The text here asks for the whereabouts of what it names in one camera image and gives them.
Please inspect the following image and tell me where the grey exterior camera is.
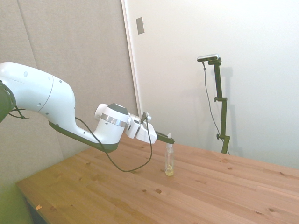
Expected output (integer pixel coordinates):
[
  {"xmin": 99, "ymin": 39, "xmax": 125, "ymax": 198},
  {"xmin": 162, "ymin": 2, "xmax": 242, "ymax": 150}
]
[{"xmin": 197, "ymin": 53, "xmax": 221, "ymax": 63}]

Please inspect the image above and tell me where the grey wall switch plate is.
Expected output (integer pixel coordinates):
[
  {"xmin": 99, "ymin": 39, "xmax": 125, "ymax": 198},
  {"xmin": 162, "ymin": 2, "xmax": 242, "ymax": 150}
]
[{"xmin": 136, "ymin": 16, "xmax": 146, "ymax": 35}]

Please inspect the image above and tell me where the white door frame trim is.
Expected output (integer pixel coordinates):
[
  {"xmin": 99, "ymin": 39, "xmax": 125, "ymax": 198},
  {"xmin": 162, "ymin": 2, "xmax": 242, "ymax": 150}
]
[{"xmin": 121, "ymin": 0, "xmax": 142, "ymax": 114}]

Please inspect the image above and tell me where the green chair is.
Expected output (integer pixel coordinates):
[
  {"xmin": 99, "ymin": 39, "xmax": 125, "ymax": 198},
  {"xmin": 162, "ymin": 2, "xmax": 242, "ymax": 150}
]
[{"xmin": 0, "ymin": 183, "xmax": 33, "ymax": 224}]

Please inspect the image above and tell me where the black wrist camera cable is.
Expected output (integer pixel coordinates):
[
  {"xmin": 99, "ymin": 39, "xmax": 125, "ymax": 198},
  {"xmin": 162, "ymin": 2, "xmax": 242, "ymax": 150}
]
[{"xmin": 75, "ymin": 112, "xmax": 153, "ymax": 173}]

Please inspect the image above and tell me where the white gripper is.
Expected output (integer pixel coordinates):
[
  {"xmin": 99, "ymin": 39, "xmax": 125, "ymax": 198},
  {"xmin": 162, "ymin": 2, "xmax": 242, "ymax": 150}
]
[{"xmin": 136, "ymin": 122, "xmax": 176, "ymax": 145}]

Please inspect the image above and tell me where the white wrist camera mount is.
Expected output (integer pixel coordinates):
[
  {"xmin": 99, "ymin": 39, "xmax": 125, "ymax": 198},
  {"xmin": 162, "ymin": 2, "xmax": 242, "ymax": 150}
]
[{"xmin": 125, "ymin": 112, "xmax": 153, "ymax": 139}]

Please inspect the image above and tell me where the black camera stand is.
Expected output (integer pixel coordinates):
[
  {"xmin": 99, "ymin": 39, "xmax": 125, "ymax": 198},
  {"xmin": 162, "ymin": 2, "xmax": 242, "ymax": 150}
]
[{"xmin": 207, "ymin": 58, "xmax": 231, "ymax": 154}]

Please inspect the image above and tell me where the clear sanitizer spray bottle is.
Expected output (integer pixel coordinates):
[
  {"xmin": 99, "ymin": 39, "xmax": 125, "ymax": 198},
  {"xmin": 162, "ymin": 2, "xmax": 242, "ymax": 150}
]
[{"xmin": 164, "ymin": 133, "xmax": 175, "ymax": 176}]

